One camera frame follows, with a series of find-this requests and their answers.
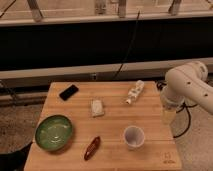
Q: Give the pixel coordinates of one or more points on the black smartphone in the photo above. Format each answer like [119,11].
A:
[66,94]

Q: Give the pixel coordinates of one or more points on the white sponge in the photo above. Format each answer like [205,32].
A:
[97,108]

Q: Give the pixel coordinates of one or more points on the white patterned tube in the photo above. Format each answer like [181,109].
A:
[135,91]

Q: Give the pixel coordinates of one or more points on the green ceramic bowl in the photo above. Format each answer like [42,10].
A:
[54,132]

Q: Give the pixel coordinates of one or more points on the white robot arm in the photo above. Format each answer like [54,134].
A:
[187,81]

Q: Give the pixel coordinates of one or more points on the red brown oblong object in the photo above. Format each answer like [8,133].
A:
[92,148]

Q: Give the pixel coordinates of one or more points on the wooden board table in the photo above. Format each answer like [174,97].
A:
[158,153]

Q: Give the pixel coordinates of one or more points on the white ceramic cup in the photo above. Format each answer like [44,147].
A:
[134,137]

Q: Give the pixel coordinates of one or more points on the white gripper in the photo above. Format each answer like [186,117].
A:
[169,113]

